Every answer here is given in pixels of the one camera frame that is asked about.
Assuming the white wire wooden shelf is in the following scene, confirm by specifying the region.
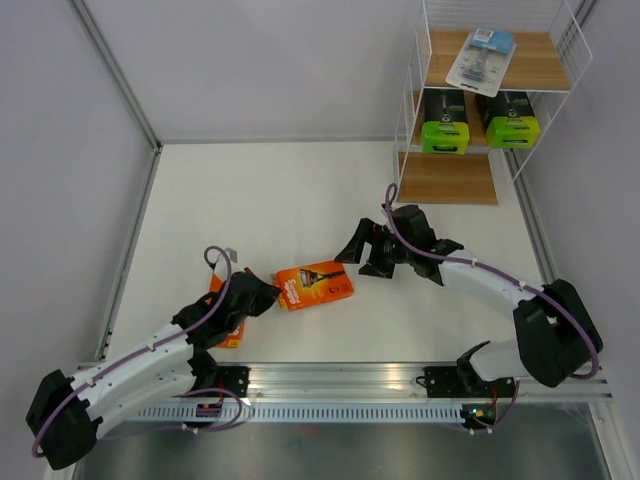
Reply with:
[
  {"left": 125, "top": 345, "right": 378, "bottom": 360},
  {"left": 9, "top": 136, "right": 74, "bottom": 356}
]
[{"left": 393, "top": 1, "right": 593, "bottom": 205}]

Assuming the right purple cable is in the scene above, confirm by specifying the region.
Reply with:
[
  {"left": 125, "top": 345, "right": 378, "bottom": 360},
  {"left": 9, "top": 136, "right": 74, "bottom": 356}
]
[{"left": 382, "top": 182, "right": 604, "bottom": 436}]

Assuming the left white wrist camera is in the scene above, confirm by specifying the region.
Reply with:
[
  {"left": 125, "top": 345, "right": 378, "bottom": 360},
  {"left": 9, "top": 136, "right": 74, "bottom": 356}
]
[{"left": 216, "top": 247, "right": 238, "bottom": 264}]

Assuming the orange razor box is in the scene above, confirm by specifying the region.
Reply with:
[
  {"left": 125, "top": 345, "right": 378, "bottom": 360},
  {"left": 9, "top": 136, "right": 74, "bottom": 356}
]
[
  {"left": 209, "top": 273, "right": 245, "bottom": 349},
  {"left": 272, "top": 261, "right": 354, "bottom": 311}
]

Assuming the orange razor box front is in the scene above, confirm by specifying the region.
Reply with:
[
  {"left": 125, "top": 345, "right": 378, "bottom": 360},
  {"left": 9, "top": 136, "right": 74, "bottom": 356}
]
[{"left": 209, "top": 273, "right": 245, "bottom": 349}]

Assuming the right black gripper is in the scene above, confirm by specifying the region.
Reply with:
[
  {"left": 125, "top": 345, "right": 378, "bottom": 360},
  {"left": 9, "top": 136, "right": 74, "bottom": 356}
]
[{"left": 334, "top": 218, "right": 414, "bottom": 279}]

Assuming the blue clear razor blister pack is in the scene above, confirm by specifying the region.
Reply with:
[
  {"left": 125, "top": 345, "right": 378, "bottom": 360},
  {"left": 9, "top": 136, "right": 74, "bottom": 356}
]
[{"left": 445, "top": 28, "right": 517, "bottom": 98}]

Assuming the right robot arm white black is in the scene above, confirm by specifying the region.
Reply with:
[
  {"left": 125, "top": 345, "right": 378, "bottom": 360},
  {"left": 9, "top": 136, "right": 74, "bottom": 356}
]
[{"left": 335, "top": 205, "right": 603, "bottom": 395}]

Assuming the aluminium rail frame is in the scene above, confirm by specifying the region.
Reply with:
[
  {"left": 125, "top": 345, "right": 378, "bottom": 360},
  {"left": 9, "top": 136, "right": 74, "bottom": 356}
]
[{"left": 69, "top": 360, "right": 616, "bottom": 404}]

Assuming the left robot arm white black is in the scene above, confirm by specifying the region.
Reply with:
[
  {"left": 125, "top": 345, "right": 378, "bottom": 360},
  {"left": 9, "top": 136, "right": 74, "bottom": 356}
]
[{"left": 26, "top": 270, "right": 280, "bottom": 470}]

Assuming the green black razor box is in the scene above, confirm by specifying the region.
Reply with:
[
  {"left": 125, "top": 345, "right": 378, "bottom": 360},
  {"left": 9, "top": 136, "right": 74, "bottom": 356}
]
[
  {"left": 475, "top": 91, "right": 541, "bottom": 149},
  {"left": 420, "top": 89, "right": 470, "bottom": 155}
]

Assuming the white slotted cable duct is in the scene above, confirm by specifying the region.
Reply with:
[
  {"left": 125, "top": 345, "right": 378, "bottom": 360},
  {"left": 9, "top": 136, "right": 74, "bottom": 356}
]
[{"left": 131, "top": 402, "right": 463, "bottom": 424}]

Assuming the aluminium corner post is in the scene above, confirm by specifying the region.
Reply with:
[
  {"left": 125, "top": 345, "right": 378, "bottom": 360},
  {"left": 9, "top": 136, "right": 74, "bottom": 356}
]
[{"left": 67, "top": 0, "right": 164, "bottom": 154}]

